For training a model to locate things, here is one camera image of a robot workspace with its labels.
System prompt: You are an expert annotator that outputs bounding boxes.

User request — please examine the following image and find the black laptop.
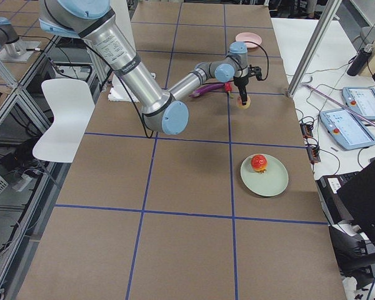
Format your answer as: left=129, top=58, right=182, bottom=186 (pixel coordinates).
left=316, top=158, right=375, bottom=242

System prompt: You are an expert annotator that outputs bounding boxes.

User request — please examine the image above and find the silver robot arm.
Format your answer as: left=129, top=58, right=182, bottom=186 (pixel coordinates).
left=39, top=0, right=262, bottom=135
left=0, top=17, right=41, bottom=63

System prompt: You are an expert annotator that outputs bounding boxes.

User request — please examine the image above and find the white chair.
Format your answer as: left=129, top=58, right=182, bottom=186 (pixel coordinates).
left=32, top=78, right=95, bottom=163

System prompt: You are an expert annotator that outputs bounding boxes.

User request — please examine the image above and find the pink plate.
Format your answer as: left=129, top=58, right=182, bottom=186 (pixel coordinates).
left=235, top=32, right=263, bottom=49

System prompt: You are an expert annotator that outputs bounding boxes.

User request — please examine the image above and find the aluminium frame post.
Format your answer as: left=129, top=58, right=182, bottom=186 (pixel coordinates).
left=286, top=0, right=342, bottom=98

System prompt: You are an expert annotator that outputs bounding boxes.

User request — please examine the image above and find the red pomegranate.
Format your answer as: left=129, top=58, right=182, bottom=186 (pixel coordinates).
left=250, top=154, right=268, bottom=173

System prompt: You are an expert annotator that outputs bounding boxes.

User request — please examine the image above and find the yellow pink peach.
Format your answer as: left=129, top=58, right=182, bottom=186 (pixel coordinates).
left=236, top=96, right=251, bottom=109

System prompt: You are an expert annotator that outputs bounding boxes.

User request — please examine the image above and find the light green plate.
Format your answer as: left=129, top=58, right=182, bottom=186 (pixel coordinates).
left=240, top=154, right=289, bottom=197

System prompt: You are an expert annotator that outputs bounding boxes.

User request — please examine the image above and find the blue teach pendant near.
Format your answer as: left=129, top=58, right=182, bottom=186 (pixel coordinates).
left=319, top=109, right=375, bottom=151

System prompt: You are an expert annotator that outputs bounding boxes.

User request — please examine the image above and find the purple eggplant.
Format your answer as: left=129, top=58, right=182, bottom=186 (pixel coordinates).
left=189, top=83, right=225, bottom=98

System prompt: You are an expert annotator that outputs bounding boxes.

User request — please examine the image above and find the red chili pepper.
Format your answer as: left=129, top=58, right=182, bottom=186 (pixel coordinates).
left=224, top=82, right=233, bottom=98

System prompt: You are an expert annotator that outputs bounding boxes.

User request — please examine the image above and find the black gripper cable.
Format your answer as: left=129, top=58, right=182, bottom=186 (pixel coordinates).
left=249, top=41, right=270, bottom=83

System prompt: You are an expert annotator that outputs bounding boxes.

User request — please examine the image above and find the blue teach pendant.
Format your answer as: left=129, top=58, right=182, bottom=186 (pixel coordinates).
left=319, top=109, right=375, bottom=151
left=342, top=87, right=375, bottom=121

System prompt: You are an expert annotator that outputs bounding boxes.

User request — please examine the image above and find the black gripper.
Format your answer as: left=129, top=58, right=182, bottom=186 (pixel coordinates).
left=233, top=65, right=263, bottom=102

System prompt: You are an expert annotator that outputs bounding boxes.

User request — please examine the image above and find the blue teach pendant far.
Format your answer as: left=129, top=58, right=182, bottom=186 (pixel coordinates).
left=342, top=87, right=375, bottom=121

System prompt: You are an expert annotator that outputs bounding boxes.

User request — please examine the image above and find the black water bottle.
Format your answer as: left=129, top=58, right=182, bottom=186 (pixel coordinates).
left=346, top=43, right=374, bottom=76

